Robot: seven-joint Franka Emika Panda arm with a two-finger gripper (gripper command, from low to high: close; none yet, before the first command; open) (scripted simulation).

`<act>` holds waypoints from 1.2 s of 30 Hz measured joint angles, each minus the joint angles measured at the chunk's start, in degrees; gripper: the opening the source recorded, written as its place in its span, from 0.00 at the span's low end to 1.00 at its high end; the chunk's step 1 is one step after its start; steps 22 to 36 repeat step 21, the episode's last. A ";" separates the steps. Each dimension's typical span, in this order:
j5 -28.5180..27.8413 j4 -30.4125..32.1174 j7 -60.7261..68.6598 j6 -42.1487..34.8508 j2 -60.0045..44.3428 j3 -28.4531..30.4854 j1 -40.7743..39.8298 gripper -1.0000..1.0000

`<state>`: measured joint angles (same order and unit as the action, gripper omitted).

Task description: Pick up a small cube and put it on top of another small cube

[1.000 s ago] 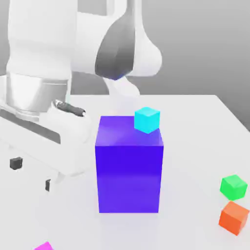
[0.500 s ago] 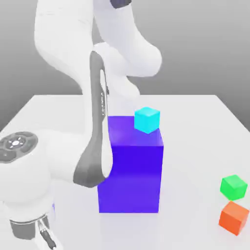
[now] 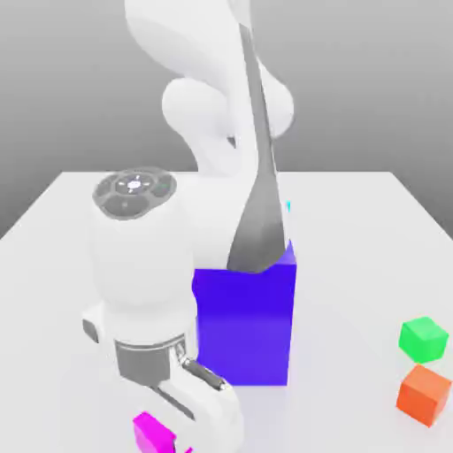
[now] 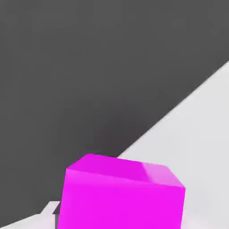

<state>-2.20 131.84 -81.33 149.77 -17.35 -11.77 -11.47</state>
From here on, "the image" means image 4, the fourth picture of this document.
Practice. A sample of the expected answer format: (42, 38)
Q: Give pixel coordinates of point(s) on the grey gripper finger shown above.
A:
(48, 219)

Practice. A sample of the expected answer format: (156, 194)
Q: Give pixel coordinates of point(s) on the small magenta cube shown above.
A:
(121, 200)

